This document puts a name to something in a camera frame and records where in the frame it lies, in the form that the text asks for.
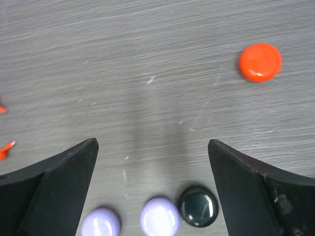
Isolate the black earbud charging case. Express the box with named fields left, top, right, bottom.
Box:
left=177, top=184, right=219, bottom=228

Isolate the upper orange earbud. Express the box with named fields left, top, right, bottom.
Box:
left=0, top=99, right=8, bottom=114

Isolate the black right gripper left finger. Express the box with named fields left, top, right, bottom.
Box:
left=0, top=138, right=99, bottom=236

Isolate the lower orange earbud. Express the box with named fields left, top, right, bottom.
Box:
left=0, top=141, right=16, bottom=160

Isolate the orange earbud case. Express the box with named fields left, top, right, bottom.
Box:
left=238, top=43, right=282, bottom=83

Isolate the orange earbud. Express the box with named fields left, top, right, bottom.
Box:
left=0, top=99, right=8, bottom=114
left=0, top=141, right=16, bottom=160

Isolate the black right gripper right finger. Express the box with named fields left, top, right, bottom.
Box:
left=208, top=139, right=315, bottom=236

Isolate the lilac earbud case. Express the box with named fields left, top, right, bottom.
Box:
left=81, top=208, right=121, bottom=236
left=140, top=197, right=181, bottom=236

